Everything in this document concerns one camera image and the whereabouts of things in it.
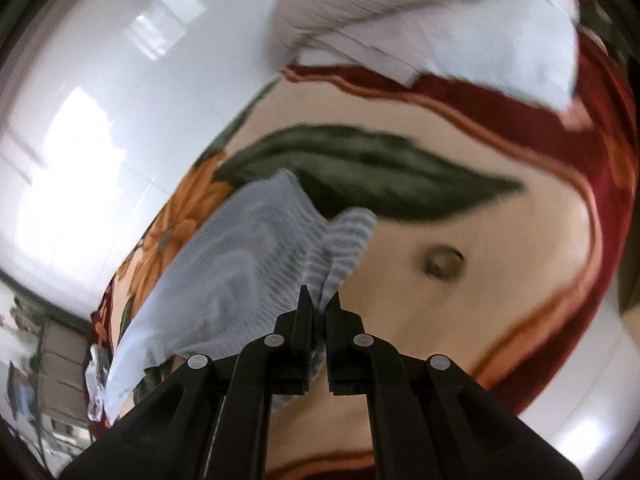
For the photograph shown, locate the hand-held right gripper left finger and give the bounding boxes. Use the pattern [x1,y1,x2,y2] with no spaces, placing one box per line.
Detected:
[60,285,316,480]

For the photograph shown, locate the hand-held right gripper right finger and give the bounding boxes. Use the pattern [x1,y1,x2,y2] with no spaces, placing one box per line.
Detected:
[325,290,583,480]

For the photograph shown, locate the blue striped pants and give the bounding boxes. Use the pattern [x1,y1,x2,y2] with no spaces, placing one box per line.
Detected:
[102,169,378,421]

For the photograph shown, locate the floral fleece blanket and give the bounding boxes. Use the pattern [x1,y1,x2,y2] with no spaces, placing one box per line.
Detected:
[87,25,640,480]

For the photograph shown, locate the crumpled striped garment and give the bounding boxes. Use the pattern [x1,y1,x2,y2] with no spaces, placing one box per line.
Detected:
[84,344,111,423]

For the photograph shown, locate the pink quilt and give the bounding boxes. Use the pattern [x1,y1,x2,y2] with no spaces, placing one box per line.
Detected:
[272,0,496,88]

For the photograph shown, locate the white pillow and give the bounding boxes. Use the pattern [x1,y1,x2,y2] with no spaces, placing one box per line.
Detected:
[415,0,583,111]

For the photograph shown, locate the green metal bed frame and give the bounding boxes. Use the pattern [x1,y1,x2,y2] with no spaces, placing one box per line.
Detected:
[0,267,96,441]

